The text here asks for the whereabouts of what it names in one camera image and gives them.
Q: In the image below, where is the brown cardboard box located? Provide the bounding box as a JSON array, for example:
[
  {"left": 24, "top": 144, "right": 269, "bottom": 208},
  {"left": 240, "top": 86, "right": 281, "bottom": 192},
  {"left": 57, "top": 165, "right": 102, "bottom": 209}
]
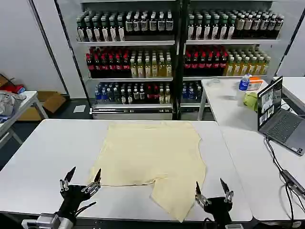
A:
[{"left": 17, "top": 91, "right": 67, "bottom": 121}]

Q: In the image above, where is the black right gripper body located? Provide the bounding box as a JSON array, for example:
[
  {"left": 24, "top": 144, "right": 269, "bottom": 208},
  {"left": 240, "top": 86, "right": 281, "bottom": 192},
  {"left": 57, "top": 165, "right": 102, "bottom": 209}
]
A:
[{"left": 203, "top": 196, "right": 234, "bottom": 223}]

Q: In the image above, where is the green crumpled cloth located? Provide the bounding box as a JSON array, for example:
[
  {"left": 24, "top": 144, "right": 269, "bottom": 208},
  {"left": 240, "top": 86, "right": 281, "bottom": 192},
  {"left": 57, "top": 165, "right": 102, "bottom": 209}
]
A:
[{"left": 243, "top": 91, "right": 259, "bottom": 112}]

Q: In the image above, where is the grey clothes pile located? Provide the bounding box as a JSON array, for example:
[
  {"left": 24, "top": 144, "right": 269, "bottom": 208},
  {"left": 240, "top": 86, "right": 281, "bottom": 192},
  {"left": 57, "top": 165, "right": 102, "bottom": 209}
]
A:
[{"left": 0, "top": 90, "right": 27, "bottom": 116}]

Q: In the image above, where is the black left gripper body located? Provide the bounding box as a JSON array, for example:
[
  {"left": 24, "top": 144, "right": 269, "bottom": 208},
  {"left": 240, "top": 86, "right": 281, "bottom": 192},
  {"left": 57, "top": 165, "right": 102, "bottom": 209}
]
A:
[{"left": 58, "top": 185, "right": 93, "bottom": 217}]

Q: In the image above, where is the clear box with orange rim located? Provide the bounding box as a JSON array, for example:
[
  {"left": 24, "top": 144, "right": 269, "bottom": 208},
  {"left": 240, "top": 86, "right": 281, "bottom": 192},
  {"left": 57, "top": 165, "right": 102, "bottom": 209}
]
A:
[{"left": 247, "top": 76, "right": 264, "bottom": 91}]

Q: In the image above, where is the grey open laptop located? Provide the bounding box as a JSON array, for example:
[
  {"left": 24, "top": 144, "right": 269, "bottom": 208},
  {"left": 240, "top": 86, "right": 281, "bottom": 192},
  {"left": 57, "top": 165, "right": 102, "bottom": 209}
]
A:
[{"left": 257, "top": 75, "right": 305, "bottom": 156}]

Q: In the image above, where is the black power adapter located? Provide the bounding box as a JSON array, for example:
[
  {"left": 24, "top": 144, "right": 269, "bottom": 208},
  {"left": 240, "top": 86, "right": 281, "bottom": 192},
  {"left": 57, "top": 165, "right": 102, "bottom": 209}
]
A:
[{"left": 279, "top": 169, "right": 305, "bottom": 194}]

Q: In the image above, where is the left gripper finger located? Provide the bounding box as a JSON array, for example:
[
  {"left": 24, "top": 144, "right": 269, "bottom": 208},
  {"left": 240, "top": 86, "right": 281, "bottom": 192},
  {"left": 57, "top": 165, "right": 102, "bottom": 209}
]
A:
[
  {"left": 59, "top": 166, "right": 76, "bottom": 191},
  {"left": 81, "top": 168, "right": 102, "bottom": 194}
]

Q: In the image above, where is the white tape roll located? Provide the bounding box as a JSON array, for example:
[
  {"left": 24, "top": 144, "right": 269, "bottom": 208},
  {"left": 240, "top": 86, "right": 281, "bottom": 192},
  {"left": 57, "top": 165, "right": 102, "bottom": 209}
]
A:
[{"left": 205, "top": 78, "right": 223, "bottom": 87}]

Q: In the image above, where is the white table with legs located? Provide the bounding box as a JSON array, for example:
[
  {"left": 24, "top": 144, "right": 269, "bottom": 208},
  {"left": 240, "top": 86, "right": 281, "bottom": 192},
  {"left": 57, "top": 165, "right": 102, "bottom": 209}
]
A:
[{"left": 197, "top": 78, "right": 275, "bottom": 131}]

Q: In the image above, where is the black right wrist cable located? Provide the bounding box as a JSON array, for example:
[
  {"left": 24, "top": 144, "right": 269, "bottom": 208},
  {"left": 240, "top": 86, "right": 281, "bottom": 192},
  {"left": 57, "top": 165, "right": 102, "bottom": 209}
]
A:
[{"left": 202, "top": 217, "right": 216, "bottom": 229}]

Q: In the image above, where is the red bag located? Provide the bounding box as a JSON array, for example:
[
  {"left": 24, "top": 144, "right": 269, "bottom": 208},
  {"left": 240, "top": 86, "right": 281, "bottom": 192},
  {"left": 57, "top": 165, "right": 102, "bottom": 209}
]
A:
[{"left": 9, "top": 84, "right": 26, "bottom": 94}]

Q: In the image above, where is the white desk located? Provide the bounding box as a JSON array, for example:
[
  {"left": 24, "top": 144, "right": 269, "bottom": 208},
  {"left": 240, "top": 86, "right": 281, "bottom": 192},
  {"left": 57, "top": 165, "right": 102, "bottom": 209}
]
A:
[{"left": 273, "top": 76, "right": 305, "bottom": 113}]

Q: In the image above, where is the clear blue-label water bottle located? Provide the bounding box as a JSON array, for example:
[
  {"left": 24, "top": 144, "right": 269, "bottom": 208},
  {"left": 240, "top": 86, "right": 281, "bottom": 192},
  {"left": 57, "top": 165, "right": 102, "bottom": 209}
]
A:
[{"left": 236, "top": 73, "right": 251, "bottom": 107}]

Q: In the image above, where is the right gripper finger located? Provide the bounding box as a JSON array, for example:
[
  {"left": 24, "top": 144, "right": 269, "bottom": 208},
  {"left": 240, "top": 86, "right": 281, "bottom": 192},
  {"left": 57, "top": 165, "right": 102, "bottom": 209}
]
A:
[
  {"left": 194, "top": 181, "right": 212, "bottom": 208},
  {"left": 220, "top": 178, "right": 234, "bottom": 204}
]

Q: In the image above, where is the white side table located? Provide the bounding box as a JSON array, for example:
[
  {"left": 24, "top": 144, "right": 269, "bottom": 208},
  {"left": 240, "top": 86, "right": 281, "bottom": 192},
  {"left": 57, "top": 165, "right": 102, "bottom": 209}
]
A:
[{"left": 0, "top": 90, "right": 49, "bottom": 150}]

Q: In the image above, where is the pale yellow shirt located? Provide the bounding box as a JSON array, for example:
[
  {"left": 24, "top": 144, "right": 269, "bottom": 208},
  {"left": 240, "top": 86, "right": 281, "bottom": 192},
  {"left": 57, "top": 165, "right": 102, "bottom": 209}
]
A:
[{"left": 88, "top": 121, "right": 207, "bottom": 222}]

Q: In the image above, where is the black laptop cable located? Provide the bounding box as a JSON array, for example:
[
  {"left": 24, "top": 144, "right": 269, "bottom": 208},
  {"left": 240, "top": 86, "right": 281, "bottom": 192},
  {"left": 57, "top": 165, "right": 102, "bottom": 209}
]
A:
[{"left": 265, "top": 136, "right": 305, "bottom": 221}]

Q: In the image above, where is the bottle shelf with dark frame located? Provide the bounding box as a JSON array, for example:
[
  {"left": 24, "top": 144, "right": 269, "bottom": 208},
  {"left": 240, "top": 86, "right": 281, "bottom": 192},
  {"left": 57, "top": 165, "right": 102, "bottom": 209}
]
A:
[
  {"left": 180, "top": 0, "right": 285, "bottom": 121},
  {"left": 54, "top": 0, "right": 182, "bottom": 121}
]

